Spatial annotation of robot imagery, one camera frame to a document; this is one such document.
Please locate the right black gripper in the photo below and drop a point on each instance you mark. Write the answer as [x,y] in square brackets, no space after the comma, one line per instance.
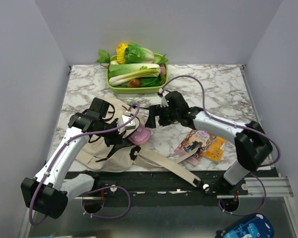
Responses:
[154,110]

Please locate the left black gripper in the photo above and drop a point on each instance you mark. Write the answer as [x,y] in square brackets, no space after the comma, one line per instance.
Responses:
[115,139]

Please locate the pink pencil case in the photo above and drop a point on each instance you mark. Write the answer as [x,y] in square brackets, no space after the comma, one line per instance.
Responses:
[140,136]

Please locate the beige canvas backpack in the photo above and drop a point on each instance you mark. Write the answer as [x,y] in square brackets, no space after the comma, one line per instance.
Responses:
[118,158]

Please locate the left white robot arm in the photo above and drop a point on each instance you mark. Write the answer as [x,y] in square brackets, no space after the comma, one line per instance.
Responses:
[57,168]

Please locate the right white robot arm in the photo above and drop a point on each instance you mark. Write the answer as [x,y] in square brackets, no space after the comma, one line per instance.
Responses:
[251,143]

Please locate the green vegetable tray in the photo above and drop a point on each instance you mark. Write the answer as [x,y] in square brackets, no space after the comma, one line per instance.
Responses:
[148,84]

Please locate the brown mushroom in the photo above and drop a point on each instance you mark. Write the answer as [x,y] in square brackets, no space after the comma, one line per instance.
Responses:
[134,83]

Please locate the napa cabbage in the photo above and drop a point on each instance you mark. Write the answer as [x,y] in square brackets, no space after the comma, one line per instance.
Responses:
[119,74]

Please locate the pink fairy book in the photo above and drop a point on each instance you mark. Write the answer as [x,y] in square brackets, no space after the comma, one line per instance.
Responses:
[195,145]

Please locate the green leafy lettuce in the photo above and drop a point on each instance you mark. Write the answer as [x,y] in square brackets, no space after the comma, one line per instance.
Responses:
[134,53]

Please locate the yellow corn flower vegetable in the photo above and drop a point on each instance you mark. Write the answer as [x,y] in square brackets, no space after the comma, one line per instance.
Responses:
[120,53]

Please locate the orange yellow book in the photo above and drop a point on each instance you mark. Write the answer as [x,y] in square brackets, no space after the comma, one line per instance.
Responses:
[215,151]

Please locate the blue pencil case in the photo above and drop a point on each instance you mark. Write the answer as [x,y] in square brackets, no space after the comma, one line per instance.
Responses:
[255,226]

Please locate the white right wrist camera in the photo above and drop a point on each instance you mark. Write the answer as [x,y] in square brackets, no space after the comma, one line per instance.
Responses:
[162,94]

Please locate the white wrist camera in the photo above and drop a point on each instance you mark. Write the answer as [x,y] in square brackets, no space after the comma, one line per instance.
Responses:
[125,122]
[162,94]

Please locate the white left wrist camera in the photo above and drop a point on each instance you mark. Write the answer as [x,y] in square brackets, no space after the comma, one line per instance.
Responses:
[125,122]

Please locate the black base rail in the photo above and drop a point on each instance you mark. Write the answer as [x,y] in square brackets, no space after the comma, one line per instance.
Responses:
[158,189]

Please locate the aluminium frame rail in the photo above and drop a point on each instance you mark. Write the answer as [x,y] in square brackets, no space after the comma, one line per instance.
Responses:
[228,196]

